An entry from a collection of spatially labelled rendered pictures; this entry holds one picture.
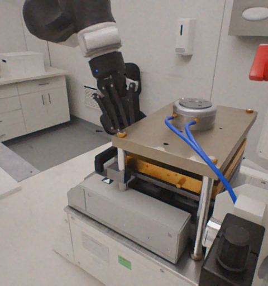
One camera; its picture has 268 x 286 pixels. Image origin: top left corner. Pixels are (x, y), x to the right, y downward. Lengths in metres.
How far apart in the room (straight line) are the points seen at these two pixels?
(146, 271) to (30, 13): 0.53
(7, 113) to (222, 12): 2.26
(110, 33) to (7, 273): 0.58
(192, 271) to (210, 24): 1.80
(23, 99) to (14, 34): 0.90
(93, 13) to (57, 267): 0.57
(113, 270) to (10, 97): 2.56
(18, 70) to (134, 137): 2.69
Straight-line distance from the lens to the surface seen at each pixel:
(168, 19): 2.23
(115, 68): 0.52
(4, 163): 1.15
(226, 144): 0.40
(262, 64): 0.31
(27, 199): 0.90
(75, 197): 0.51
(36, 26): 0.56
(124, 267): 0.52
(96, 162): 0.56
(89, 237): 0.54
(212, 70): 2.03
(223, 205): 0.34
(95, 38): 0.47
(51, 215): 0.81
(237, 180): 0.58
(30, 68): 3.08
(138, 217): 0.42
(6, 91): 2.92
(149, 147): 0.37
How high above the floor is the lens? 1.28
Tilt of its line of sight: 26 degrees down
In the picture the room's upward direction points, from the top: straight up
